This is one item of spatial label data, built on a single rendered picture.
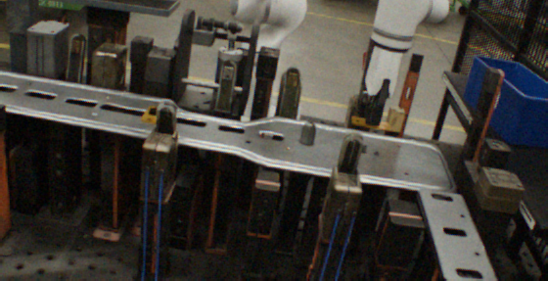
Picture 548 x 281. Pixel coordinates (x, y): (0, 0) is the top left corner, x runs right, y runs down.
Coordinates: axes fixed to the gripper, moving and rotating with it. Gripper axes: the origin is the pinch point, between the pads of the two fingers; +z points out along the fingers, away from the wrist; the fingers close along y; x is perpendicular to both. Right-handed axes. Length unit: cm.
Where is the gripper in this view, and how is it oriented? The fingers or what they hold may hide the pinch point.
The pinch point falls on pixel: (373, 113)
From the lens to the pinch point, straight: 119.0
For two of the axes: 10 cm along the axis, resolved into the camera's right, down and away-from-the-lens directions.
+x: 9.8, 1.7, 0.2
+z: -1.7, 8.9, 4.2
